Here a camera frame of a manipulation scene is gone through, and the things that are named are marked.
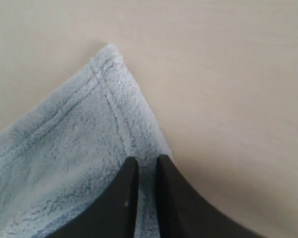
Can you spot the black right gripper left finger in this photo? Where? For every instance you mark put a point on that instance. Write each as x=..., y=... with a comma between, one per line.
x=113, y=214

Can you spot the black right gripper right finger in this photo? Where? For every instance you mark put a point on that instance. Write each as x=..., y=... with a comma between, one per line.
x=183, y=213

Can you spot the light blue fleece towel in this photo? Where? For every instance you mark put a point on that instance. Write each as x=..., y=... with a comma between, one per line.
x=60, y=156

